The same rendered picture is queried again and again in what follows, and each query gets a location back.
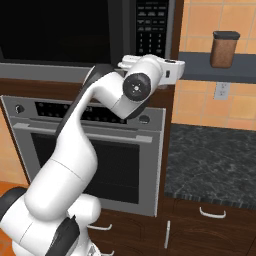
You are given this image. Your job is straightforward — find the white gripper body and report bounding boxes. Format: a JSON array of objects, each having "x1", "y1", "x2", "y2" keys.
[{"x1": 170, "y1": 59, "x2": 186, "y2": 83}]

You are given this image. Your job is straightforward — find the black and silver microwave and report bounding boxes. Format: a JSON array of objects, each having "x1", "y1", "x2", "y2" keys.
[{"x1": 0, "y1": 0, "x2": 177, "y2": 84}]

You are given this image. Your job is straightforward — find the oven door with glass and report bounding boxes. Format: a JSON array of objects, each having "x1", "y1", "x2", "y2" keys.
[{"x1": 12, "y1": 122, "x2": 165, "y2": 218}]

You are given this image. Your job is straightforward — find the black microwave door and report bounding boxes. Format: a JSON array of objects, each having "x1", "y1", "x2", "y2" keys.
[{"x1": 0, "y1": 0, "x2": 135, "y2": 66}]

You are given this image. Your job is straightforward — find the brown wooden cabinet door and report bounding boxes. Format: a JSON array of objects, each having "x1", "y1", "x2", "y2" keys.
[{"x1": 165, "y1": 216, "x2": 256, "y2": 256}]

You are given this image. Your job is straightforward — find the brown jar with black lid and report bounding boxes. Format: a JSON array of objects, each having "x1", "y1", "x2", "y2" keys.
[{"x1": 209, "y1": 30, "x2": 241, "y2": 70}]

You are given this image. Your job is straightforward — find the brown wooden tall cabinet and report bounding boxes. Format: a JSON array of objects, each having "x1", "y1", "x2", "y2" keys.
[{"x1": 0, "y1": 0, "x2": 185, "y2": 256}]

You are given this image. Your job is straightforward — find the silver built-in oven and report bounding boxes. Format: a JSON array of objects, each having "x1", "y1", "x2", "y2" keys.
[{"x1": 0, "y1": 94, "x2": 167, "y2": 218}]

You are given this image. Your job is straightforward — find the brown wooden drawer front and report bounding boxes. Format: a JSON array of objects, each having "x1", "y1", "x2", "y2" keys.
[
  {"x1": 87, "y1": 208, "x2": 166, "y2": 256},
  {"x1": 171, "y1": 198, "x2": 256, "y2": 234}
]

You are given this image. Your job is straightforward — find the grey wall shelf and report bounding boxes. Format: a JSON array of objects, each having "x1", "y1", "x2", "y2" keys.
[{"x1": 178, "y1": 51, "x2": 256, "y2": 85}]

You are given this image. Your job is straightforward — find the white wall outlet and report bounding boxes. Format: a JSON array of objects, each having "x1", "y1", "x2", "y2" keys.
[{"x1": 213, "y1": 81, "x2": 231, "y2": 101}]

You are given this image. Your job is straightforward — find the silver oven door handle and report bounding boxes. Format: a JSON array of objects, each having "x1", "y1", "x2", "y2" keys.
[{"x1": 13, "y1": 122, "x2": 154, "y2": 145}]

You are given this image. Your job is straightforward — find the white vertical cabinet handle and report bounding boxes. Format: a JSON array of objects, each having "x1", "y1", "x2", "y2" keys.
[{"x1": 163, "y1": 220, "x2": 172, "y2": 250}]

